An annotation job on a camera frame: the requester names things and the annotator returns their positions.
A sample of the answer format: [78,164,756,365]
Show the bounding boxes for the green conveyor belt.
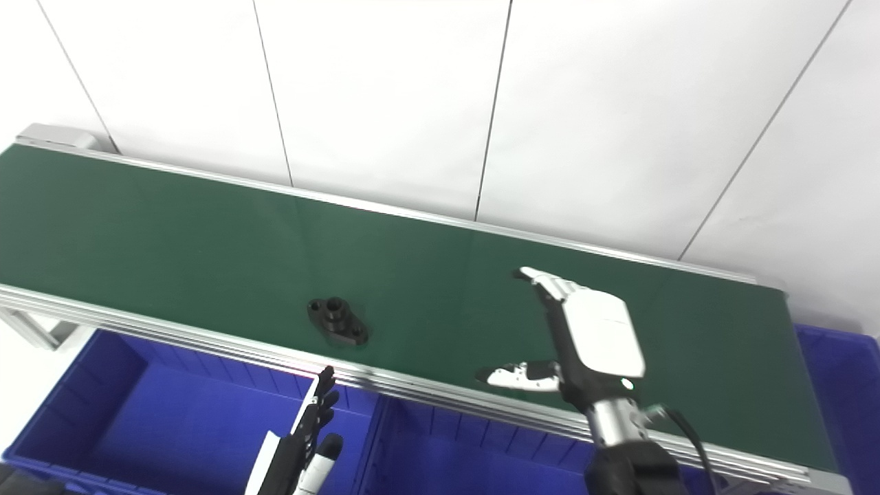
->
[0,124,855,495]
[0,143,838,474]

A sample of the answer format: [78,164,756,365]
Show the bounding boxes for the blue plastic bin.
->
[794,323,880,495]
[0,329,386,495]
[357,397,729,495]

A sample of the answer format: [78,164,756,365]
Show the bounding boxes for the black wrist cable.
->
[643,406,721,495]

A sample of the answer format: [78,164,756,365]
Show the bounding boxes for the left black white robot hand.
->
[244,366,344,495]

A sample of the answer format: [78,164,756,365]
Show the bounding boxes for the black flanged metal part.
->
[307,297,370,347]

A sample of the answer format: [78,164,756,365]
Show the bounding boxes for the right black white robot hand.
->
[476,267,647,408]

